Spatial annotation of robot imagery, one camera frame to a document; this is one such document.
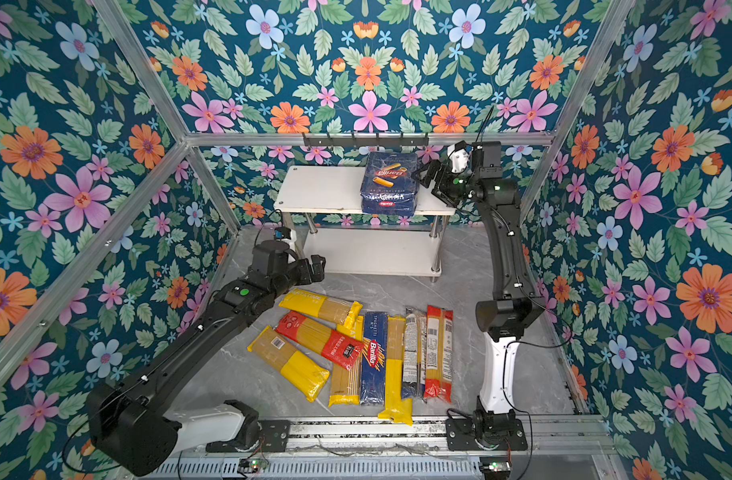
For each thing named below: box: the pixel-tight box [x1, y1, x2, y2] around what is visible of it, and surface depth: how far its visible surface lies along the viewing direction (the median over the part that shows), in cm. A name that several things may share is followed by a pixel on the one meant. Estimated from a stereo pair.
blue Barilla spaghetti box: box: [360, 312, 388, 406], surface depth 84 cm
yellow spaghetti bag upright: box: [328, 316, 364, 407], surface depth 82 cm
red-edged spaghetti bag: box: [424, 305, 454, 403], surface depth 86 cm
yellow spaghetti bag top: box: [278, 289, 352, 324], surface depth 95 cm
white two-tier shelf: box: [273, 166, 456, 282], surface depth 106 cm
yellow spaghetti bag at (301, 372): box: [247, 326, 330, 403], surface depth 84 cm
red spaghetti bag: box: [276, 310, 364, 371], surface depth 88 cm
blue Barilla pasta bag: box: [360, 151, 420, 216], surface depth 75 cm
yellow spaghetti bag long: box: [378, 316, 413, 426], surface depth 82 cm
